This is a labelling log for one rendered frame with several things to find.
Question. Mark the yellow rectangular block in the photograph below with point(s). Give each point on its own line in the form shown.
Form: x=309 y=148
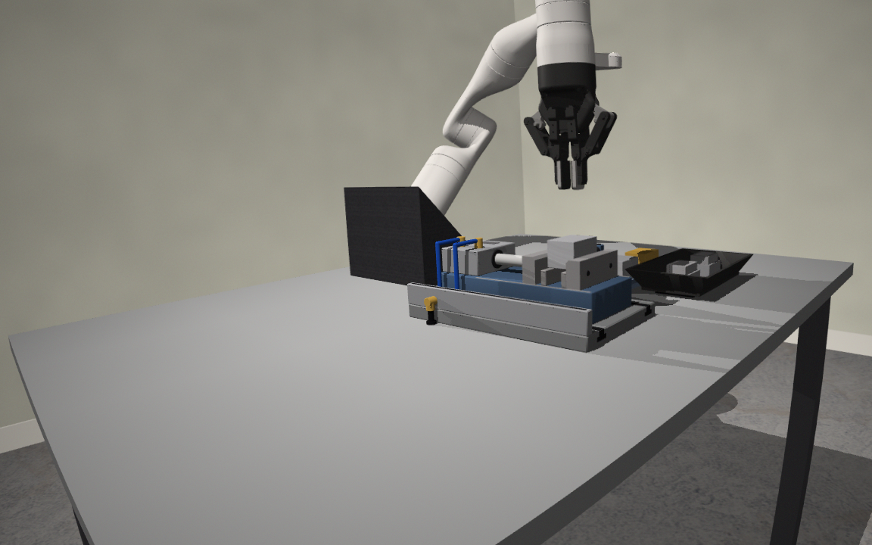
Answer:
x=643 y=254

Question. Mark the white rectangular part with pocket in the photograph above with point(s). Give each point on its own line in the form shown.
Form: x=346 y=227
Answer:
x=687 y=268

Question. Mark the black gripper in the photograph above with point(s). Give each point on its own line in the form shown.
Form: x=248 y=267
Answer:
x=568 y=94

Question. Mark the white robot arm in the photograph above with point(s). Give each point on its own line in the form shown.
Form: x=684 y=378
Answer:
x=561 y=30

